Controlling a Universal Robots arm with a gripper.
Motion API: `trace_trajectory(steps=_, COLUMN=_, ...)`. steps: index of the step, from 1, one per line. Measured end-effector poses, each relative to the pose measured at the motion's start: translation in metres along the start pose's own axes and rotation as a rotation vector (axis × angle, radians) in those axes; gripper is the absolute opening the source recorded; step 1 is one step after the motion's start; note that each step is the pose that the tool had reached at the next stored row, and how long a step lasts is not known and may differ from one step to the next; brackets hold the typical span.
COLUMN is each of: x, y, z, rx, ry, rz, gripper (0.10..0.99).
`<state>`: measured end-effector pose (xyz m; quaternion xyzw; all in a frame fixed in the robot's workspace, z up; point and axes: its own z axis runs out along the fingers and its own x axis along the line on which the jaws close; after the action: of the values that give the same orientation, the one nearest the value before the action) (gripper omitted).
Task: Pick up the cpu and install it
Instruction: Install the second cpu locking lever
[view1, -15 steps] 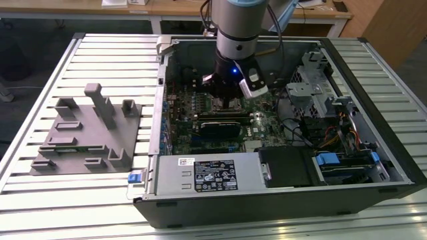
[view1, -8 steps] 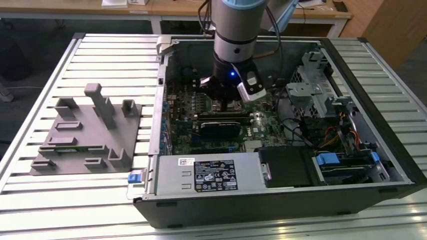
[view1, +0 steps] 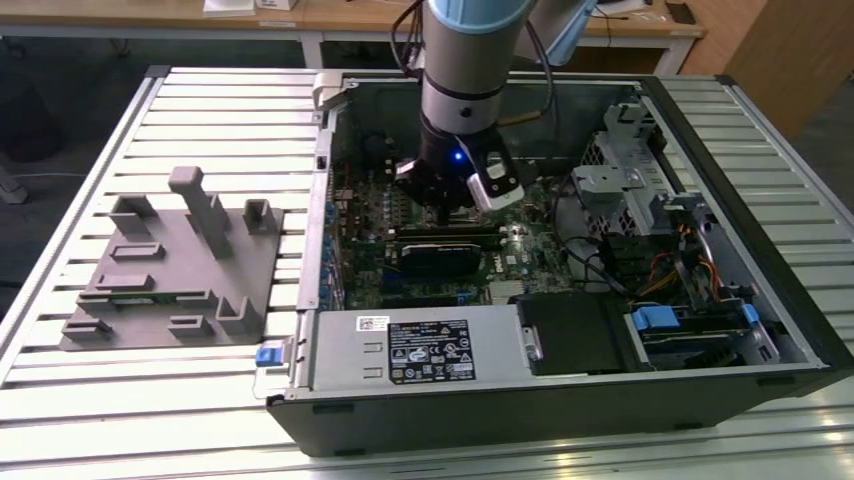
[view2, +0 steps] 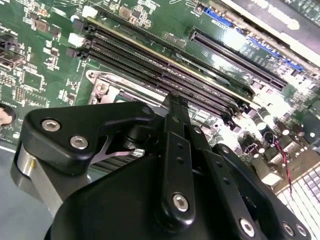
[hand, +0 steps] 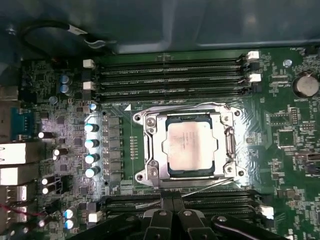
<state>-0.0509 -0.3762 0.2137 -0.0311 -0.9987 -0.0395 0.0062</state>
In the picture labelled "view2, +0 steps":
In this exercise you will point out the metal socket cover frame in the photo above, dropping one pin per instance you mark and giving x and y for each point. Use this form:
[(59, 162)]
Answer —
[(111, 93)]

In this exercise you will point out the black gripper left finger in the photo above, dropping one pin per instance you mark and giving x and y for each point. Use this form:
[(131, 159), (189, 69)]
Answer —
[(75, 117)]

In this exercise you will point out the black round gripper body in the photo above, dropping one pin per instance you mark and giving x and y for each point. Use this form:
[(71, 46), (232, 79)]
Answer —
[(112, 212)]

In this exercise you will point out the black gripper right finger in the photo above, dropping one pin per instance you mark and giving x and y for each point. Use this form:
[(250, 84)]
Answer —
[(232, 200)]

